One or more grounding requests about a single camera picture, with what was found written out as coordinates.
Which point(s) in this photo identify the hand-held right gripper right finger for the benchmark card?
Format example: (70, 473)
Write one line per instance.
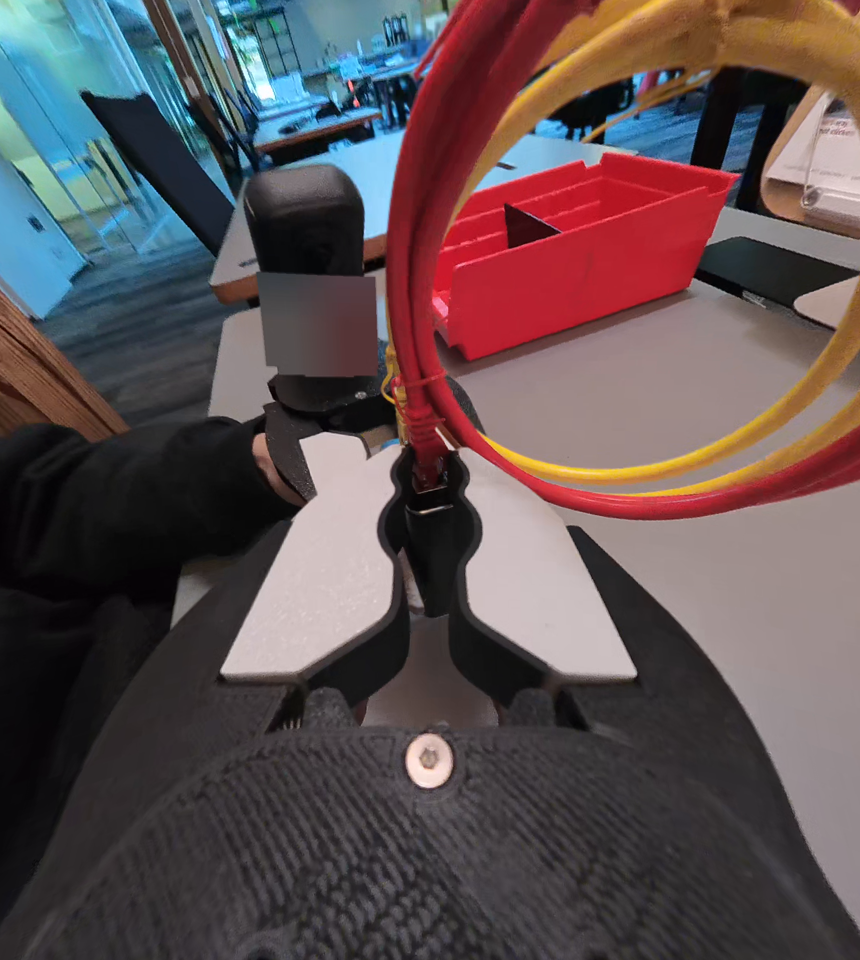
(542, 600)

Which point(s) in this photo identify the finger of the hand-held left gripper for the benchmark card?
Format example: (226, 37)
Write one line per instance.
(332, 457)

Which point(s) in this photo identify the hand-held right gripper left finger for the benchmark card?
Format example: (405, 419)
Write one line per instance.
(310, 600)

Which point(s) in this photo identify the black ethernet port box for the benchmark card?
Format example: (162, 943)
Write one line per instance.
(437, 555)

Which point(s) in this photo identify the person's left forearm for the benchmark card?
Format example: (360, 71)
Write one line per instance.
(175, 487)

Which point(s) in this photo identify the person's left hand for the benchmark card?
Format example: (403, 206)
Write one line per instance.
(272, 480)

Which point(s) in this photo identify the grey desk with wooden edge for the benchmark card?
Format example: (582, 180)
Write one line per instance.
(310, 157)

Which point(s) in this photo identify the background office desk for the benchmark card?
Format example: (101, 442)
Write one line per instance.
(310, 131)

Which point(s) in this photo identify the black bin divider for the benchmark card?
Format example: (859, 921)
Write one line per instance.
(527, 229)

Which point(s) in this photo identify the red storage bin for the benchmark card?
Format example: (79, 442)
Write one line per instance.
(587, 292)

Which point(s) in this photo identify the person's black-clad torso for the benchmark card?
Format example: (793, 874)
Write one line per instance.
(10, 712)

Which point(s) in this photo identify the wooden pillar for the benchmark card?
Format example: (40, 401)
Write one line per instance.
(2, 360)

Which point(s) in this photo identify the black flat pad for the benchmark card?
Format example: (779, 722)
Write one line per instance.
(767, 270)

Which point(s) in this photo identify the instruction sheet stand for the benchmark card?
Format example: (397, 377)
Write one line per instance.
(834, 187)

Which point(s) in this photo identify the black metal post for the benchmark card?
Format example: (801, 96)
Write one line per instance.
(737, 135)

